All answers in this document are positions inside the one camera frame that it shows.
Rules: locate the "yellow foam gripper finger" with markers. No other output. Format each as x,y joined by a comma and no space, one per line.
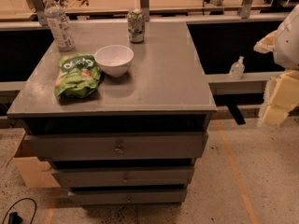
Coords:
266,44

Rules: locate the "clear plastic water bottle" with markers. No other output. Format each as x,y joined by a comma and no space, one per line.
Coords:
59,26

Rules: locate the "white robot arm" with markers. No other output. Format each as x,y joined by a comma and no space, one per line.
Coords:
284,42

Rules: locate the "hand sanitizer pump bottle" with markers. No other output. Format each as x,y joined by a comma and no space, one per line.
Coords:
237,69

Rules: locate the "green rice chip bag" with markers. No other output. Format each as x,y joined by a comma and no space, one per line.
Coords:
79,76

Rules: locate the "yellow foam padded block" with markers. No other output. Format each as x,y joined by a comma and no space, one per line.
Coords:
281,96

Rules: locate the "white bowl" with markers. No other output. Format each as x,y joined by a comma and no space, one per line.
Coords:
114,60

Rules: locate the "grey drawer cabinet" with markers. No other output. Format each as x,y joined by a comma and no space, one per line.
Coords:
134,140

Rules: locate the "cardboard box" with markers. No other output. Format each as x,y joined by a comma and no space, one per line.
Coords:
35,174

